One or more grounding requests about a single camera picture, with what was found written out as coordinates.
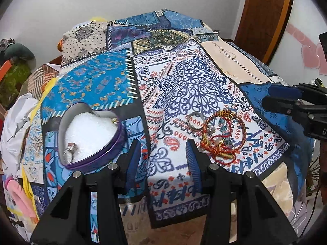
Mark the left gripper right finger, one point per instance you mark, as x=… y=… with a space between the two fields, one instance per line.
x=260 y=220

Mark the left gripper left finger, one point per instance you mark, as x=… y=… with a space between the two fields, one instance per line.
x=67 y=219

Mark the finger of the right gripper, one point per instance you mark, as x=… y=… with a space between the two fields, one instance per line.
x=278 y=105
x=285 y=92

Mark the purple heart-shaped jewelry tin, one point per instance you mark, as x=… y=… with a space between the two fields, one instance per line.
x=88 y=139

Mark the white sliding wardrobe door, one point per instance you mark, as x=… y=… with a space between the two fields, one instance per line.
x=299 y=57

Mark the pink plush slipper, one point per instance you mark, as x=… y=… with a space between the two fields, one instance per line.
x=20 y=198

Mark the wooden wardrobe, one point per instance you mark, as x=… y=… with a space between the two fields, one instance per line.
x=261 y=27

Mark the white crumpled cloth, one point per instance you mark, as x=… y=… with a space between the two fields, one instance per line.
x=16 y=123

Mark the striped orange cloth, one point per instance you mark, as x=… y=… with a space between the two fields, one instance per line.
x=37 y=82

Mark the patchwork patterned bedspread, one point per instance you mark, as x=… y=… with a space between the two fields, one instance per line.
x=161 y=73

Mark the orange box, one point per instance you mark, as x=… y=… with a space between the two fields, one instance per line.
x=4 y=69

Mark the pile of clothes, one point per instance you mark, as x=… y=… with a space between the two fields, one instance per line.
x=14 y=51

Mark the yellow cloth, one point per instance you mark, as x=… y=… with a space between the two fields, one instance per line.
x=98 y=19

